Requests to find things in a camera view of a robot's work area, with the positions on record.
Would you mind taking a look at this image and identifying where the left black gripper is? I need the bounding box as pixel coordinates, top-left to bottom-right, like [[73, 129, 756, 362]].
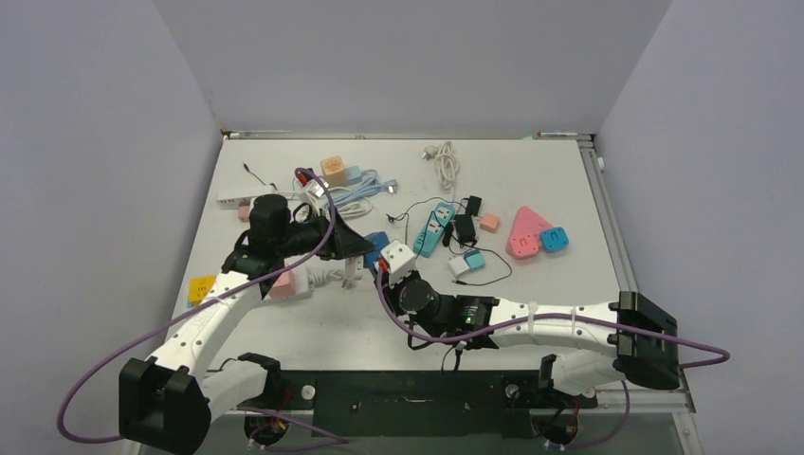
[[275, 206, 372, 261]]

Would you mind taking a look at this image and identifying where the white charger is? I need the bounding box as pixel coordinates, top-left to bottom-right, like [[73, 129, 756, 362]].
[[343, 256, 364, 283]]

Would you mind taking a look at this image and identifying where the blue white small adapter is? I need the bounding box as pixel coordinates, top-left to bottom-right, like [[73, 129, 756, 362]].
[[363, 231, 390, 271]]

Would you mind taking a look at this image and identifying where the teal power strip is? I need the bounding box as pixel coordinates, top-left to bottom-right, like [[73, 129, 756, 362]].
[[413, 202, 456, 258]]

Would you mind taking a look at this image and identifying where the teal usb charger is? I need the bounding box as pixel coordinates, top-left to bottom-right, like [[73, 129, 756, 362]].
[[464, 249, 486, 272]]

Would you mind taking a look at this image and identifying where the large black power adapter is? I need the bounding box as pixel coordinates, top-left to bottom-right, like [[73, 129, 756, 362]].
[[453, 213, 477, 246]]

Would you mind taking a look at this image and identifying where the salmon pink usb charger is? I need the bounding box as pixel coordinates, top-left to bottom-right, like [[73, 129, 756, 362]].
[[479, 213, 500, 233]]

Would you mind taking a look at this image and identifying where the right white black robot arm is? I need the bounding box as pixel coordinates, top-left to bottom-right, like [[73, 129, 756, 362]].
[[375, 275, 681, 406]]

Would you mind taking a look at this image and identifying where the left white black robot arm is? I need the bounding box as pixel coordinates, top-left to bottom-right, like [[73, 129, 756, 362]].
[[119, 194, 374, 454]]

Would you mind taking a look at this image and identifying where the orange cube socket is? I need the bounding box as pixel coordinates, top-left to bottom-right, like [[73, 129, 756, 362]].
[[320, 155, 347, 186]]

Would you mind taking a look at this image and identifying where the pink cube socket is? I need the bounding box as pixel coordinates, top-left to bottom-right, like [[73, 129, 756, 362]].
[[267, 270, 297, 300]]

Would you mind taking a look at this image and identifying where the pink triangular socket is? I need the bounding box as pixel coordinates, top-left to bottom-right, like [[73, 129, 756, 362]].
[[505, 206, 554, 260]]

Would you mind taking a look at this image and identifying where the blue square plug adapter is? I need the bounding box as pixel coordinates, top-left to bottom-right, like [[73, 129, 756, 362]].
[[539, 227, 570, 253]]

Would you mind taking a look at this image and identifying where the yellow socket block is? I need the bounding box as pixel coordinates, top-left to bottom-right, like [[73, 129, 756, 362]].
[[187, 275, 216, 308]]

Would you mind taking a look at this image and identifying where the light blue power strip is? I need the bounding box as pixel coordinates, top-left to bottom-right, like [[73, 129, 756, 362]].
[[343, 166, 362, 187]]

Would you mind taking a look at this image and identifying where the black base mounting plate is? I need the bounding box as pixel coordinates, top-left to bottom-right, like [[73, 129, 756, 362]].
[[245, 371, 598, 438]]

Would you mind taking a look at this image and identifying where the white long power strip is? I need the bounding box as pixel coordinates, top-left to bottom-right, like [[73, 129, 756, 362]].
[[216, 186, 276, 209]]

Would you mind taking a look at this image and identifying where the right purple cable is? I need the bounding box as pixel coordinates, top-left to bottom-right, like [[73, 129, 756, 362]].
[[375, 266, 732, 450]]

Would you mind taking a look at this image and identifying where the purple cable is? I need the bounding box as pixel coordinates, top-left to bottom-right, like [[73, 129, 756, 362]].
[[375, 266, 732, 450], [56, 167, 338, 453]]

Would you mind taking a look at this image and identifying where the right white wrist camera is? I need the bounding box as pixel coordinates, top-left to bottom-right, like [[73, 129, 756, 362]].
[[379, 240, 416, 288]]

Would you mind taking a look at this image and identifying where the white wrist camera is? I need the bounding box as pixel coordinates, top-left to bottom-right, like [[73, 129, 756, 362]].
[[379, 240, 416, 288], [294, 168, 329, 210]]

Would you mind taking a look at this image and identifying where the black thin adapter cable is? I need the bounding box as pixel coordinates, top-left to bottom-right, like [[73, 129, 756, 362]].
[[384, 195, 513, 290]]

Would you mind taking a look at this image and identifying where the white curly cord with plug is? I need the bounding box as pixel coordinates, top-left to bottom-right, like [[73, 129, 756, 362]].
[[307, 267, 358, 292]]

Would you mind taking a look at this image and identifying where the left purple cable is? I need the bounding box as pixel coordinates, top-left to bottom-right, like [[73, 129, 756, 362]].
[[56, 167, 338, 453]]

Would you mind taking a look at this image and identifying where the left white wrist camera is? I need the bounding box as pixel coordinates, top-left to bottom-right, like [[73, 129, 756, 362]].
[[294, 168, 329, 210]]

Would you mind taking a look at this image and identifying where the light blue coiled cable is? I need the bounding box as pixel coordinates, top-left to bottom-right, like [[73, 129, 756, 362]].
[[326, 169, 398, 218]]

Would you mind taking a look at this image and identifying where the white coiled cable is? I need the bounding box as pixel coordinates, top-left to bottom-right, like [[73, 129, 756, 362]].
[[422, 140, 461, 192]]

